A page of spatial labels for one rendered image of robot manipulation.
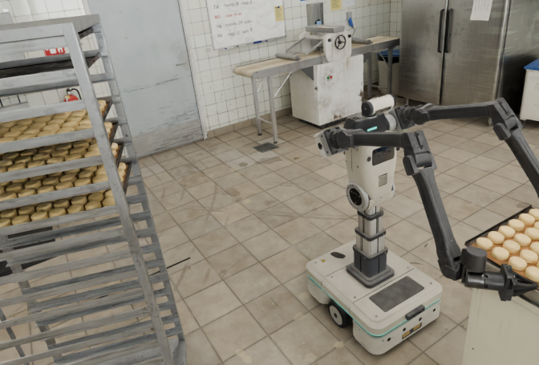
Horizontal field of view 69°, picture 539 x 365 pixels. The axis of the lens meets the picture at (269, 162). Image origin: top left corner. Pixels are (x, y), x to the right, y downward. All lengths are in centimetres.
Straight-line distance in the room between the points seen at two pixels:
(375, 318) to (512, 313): 77
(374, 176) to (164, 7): 370
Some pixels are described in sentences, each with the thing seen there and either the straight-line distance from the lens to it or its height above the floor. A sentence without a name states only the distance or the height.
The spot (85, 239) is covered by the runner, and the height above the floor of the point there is 114.
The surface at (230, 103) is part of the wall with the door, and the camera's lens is 551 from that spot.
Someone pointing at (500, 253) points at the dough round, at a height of 97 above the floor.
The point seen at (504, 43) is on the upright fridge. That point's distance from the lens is 517.
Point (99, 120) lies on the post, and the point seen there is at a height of 154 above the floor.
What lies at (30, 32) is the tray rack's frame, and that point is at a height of 181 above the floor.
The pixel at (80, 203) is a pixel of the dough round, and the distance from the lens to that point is 153.
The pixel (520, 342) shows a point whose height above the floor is 66.
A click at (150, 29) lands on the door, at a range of 505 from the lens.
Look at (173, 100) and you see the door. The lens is 522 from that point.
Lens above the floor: 187
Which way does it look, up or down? 25 degrees down
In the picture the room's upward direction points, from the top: 6 degrees counter-clockwise
